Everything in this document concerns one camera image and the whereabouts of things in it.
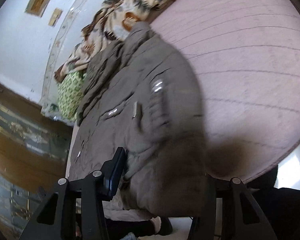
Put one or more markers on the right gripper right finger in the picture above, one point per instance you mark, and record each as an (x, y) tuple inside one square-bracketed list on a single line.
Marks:
[(242, 217)]

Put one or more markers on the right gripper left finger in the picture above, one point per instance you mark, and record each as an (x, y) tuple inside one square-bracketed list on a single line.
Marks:
[(55, 218)]

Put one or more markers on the grey quilted puffer jacket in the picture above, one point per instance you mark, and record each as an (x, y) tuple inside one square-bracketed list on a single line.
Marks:
[(141, 94)]

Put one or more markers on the dark wooden glass door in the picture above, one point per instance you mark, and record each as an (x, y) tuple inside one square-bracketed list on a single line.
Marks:
[(33, 154)]

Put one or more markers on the plastic wrapped item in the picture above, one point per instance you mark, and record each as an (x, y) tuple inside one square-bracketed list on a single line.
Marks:
[(50, 110)]

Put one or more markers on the green checkered pillow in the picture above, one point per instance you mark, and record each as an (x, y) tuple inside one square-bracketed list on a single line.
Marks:
[(70, 95)]

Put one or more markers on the pink quilted bed sheet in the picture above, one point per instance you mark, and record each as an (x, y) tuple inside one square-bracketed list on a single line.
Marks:
[(245, 55)]

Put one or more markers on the leaf pattern fleece blanket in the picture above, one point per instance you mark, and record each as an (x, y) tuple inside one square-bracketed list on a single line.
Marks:
[(112, 22)]

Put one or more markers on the small wall frame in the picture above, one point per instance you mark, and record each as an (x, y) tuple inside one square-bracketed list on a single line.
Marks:
[(55, 17)]

